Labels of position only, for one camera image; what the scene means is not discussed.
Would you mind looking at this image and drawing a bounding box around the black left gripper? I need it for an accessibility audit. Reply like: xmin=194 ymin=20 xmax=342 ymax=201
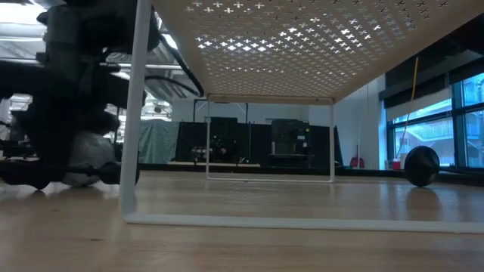
xmin=0 ymin=55 xmax=141 ymax=190

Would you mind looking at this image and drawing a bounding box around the black metal candlestick holder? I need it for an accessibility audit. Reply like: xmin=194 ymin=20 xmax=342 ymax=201
xmin=403 ymin=145 xmax=442 ymax=188

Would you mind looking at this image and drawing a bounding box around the grey tarp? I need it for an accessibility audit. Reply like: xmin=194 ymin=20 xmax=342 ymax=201
xmin=138 ymin=119 xmax=181 ymax=165

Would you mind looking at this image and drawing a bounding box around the black machine cabinet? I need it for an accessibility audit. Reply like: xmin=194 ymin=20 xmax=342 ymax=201
xmin=270 ymin=119 xmax=312 ymax=156

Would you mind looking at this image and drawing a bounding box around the white perforated metal shelf riser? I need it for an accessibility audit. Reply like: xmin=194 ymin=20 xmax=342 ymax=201
xmin=119 ymin=0 xmax=484 ymax=234

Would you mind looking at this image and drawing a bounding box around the red dustpan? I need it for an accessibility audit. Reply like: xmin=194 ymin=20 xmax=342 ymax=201
xmin=349 ymin=145 xmax=366 ymax=169

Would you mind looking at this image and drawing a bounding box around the black partition wall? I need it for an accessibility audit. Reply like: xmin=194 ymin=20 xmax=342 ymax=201
xmin=175 ymin=116 xmax=343 ymax=168

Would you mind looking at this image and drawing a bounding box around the yellow hanging cord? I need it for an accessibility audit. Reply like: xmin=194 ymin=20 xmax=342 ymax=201
xmin=395 ymin=56 xmax=420 ymax=159

